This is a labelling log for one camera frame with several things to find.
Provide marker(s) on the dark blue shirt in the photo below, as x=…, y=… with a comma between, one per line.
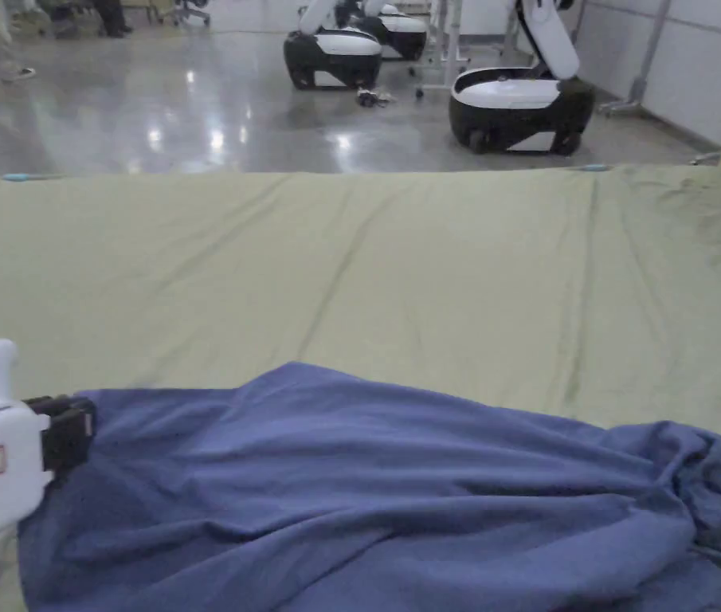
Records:
x=366, y=497

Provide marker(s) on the blue sheet clip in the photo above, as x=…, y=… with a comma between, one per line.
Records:
x=593, y=168
x=17, y=176

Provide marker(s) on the white and black robot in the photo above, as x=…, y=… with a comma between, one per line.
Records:
x=519, y=102
x=334, y=54
x=401, y=35

